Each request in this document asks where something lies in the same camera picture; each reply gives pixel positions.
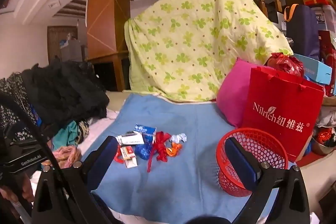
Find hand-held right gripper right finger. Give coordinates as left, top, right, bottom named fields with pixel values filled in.
left=224, top=136, right=311, bottom=224

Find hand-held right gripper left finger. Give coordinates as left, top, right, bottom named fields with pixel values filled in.
left=31, top=136, right=119, bottom=224

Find red plastic basket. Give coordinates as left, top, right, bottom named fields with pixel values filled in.
left=216, top=127, right=289, bottom=197

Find small red white box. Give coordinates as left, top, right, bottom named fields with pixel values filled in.
left=119, top=145, right=139, bottom=168

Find white purple box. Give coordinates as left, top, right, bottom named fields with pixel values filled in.
left=115, top=135, right=145, bottom=146

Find blue foil wrapper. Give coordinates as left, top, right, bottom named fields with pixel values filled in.
left=135, top=144, right=152, bottom=161

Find blue carton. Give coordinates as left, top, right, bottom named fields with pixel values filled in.
left=133, top=124, right=157, bottom=147

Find red ribbon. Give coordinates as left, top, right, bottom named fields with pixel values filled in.
left=146, top=131, right=172, bottom=173

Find white blue face mask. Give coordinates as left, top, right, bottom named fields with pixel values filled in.
left=169, top=133, right=187, bottom=144

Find person's left hand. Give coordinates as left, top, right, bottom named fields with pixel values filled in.
left=0, top=174, right=35, bottom=204

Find white bed sheet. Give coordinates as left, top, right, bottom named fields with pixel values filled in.
left=79, top=90, right=126, bottom=161

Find pink knit cloth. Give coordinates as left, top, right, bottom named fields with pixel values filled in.
left=52, top=145, right=79, bottom=169

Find teal cloth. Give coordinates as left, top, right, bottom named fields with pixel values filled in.
left=52, top=120, right=79, bottom=147

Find blue blanket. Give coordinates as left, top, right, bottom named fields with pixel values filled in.
left=89, top=94, right=297, bottom=224

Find pink pillow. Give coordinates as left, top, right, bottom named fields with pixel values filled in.
left=216, top=57, right=263, bottom=128

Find black white patterned garment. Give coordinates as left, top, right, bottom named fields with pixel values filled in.
left=0, top=73, right=40, bottom=143

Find red floor mat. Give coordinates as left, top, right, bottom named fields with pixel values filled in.
left=297, top=153, right=323, bottom=167

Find black garment pile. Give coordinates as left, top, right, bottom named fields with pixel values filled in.
left=20, top=60, right=110, bottom=132

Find red paper bag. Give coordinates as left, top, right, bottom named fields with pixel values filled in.
left=241, top=66, right=325, bottom=163

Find metal bowl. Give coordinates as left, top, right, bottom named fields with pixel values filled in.
left=311, top=132, right=336, bottom=156

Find orange red plastic bag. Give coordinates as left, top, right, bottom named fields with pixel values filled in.
left=316, top=127, right=335, bottom=147

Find white plastic bags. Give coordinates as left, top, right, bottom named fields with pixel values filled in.
left=316, top=109, right=336, bottom=128

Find brown wooden stool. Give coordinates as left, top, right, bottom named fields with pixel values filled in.
left=319, top=194, right=336, bottom=224

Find grey storage box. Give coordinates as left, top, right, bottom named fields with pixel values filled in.
left=60, top=39, right=82, bottom=60

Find wooden lattice screen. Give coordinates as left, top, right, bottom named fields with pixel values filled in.
left=47, top=26, right=79, bottom=63

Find light blue cardboard box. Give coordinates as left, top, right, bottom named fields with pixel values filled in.
left=293, top=53, right=332, bottom=85

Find green clover quilt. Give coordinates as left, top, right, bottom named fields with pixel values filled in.
left=124, top=0, right=294, bottom=103

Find red gift box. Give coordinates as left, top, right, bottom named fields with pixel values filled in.
left=318, top=30, right=336, bottom=96

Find orange wooden column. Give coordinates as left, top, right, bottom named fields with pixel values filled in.
left=86, top=0, right=132, bottom=92

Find navy bag orange handle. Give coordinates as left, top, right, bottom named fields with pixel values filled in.
left=283, top=4, right=321, bottom=60

